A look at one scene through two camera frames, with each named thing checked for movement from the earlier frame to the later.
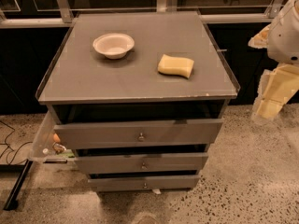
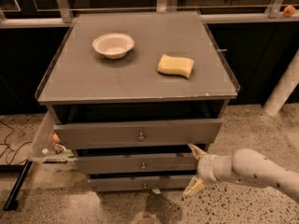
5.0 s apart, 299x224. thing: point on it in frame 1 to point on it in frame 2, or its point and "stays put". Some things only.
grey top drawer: [139, 134] stays put
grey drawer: [140, 162] stays put
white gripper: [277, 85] to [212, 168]
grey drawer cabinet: [138, 98] stays put
